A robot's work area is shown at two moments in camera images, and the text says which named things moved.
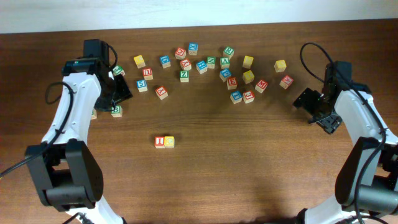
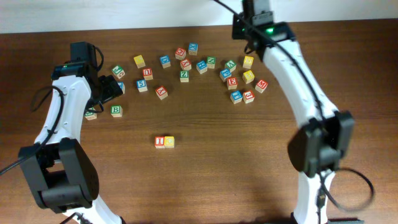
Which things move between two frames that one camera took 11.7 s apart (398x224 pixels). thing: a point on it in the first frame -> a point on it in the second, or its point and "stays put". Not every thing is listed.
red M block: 260,86 stays put
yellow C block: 169,142 stays put
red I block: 159,142 stays put
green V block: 225,63 -> 231,65
